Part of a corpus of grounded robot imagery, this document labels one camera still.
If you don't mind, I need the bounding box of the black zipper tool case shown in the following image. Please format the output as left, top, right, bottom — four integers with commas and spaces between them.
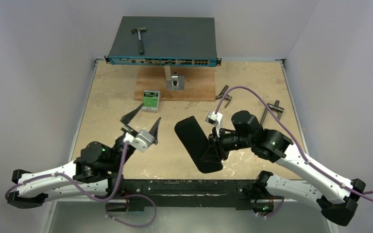
174, 116, 223, 174

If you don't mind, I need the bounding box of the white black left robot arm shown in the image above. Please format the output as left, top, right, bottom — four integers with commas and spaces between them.
4, 105, 161, 209

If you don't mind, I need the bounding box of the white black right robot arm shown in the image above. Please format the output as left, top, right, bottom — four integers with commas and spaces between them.
196, 110, 365, 226

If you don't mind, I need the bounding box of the green grey device box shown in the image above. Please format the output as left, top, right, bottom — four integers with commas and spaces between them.
141, 90, 161, 112

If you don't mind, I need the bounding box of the brown wooden board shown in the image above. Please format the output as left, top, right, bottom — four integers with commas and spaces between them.
134, 66, 216, 101

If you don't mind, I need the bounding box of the small grey hammer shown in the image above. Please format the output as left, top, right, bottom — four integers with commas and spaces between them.
131, 27, 146, 55

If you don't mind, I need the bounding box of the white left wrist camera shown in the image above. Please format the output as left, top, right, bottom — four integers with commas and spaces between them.
123, 130, 158, 153

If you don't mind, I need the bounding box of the aluminium table frame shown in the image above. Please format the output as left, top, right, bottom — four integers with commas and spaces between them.
47, 61, 339, 233

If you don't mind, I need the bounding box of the small metal door handle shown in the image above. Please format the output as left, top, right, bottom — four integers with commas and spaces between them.
215, 85, 232, 108

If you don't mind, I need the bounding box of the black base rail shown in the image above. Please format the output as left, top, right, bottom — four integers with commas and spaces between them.
95, 180, 284, 212

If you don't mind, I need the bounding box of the metal bracket stand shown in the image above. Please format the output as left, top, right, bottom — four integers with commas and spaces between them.
164, 66, 185, 91

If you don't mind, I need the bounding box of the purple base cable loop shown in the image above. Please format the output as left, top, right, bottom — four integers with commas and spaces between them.
105, 194, 157, 228

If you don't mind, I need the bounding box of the grey network switch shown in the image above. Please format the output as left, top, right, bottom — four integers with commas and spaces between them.
104, 16, 222, 67

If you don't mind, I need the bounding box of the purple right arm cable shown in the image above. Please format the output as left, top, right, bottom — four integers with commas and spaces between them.
214, 86, 373, 218

